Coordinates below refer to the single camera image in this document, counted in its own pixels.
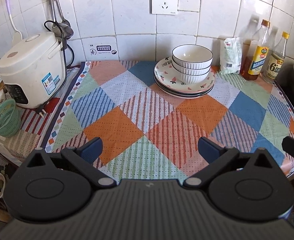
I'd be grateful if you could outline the white Morning Honey plate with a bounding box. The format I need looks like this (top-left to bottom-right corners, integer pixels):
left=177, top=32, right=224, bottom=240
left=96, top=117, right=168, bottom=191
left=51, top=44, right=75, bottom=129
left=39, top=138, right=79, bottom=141
left=153, top=76, right=215, bottom=98

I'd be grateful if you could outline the white ribbed bowl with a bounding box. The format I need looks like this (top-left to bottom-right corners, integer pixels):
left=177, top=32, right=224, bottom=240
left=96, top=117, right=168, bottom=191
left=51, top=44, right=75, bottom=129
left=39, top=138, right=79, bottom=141
left=172, top=60, right=210, bottom=76
left=176, top=70, right=209, bottom=85
left=172, top=44, right=213, bottom=69

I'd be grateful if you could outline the pink bunny Lovely Bear plate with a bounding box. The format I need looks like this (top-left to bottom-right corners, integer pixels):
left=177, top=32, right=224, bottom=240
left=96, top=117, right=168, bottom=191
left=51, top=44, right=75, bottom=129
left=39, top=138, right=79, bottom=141
left=154, top=56, right=215, bottom=95

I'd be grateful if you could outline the patchwork checkered tablecloth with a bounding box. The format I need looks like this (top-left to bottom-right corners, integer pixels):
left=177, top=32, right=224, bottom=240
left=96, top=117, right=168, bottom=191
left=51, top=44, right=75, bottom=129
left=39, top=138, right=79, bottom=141
left=41, top=61, right=294, bottom=180

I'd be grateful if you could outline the green plastic basket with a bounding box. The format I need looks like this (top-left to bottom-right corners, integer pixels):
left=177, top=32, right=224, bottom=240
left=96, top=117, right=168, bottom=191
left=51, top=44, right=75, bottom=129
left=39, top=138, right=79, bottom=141
left=0, top=99, right=21, bottom=138

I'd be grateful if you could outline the vinegar bottle yellow cap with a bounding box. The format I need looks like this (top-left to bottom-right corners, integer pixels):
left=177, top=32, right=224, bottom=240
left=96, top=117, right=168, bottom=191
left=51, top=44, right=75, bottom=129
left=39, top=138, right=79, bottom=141
left=262, top=31, right=290, bottom=83

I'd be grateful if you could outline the white rice cooker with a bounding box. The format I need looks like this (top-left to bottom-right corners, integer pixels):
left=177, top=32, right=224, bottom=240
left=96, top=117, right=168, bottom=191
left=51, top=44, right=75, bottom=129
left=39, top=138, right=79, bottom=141
left=0, top=32, right=66, bottom=109

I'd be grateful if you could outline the white salt bag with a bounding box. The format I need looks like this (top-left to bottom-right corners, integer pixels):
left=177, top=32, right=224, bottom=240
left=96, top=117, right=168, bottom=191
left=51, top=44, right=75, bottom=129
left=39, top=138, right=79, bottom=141
left=220, top=37, right=243, bottom=75

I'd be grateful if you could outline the cooking oil bottle yellow label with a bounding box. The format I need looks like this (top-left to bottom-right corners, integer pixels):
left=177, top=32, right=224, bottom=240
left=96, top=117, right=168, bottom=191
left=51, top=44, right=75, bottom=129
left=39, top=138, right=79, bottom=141
left=240, top=19, right=270, bottom=81

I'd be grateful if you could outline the hanging metal ladle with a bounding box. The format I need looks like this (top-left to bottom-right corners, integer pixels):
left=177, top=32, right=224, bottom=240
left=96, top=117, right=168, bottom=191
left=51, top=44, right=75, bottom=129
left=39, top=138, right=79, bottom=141
left=49, top=0, right=74, bottom=40

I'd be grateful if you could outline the white hanging rice spoon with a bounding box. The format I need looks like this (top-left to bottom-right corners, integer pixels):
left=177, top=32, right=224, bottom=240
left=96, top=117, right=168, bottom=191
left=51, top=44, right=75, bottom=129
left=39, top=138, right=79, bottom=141
left=4, top=0, right=23, bottom=46

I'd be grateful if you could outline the rice cooker black cord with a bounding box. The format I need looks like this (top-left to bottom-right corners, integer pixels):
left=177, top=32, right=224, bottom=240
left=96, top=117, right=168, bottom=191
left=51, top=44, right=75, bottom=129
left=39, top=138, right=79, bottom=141
left=35, top=19, right=75, bottom=118

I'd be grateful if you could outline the wall sticker label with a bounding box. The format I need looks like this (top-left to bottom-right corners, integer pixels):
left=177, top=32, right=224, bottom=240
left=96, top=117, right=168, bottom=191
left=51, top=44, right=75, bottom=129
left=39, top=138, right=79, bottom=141
left=89, top=44, right=117, bottom=55

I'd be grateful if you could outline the white wall power socket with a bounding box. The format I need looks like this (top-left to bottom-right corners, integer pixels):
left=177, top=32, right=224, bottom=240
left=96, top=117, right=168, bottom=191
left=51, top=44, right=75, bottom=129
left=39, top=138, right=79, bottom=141
left=151, top=0, right=178, bottom=15

